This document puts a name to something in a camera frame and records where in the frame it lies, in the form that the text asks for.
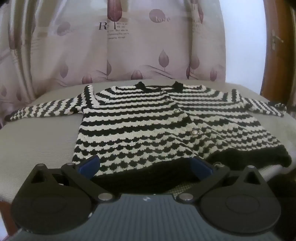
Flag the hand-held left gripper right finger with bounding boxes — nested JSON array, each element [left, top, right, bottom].
[[177, 156, 267, 203]]

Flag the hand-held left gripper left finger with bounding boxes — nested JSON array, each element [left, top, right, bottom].
[[30, 155, 115, 202]]

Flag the black white striped knit cardigan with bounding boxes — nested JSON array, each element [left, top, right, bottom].
[[5, 81, 292, 193]]

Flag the grey table cover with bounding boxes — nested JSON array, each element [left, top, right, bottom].
[[0, 80, 296, 210]]

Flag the pink leaf print curtain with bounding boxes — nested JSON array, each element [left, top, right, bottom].
[[0, 0, 226, 109]]

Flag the metal door handle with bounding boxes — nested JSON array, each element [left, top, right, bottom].
[[271, 30, 284, 49]]

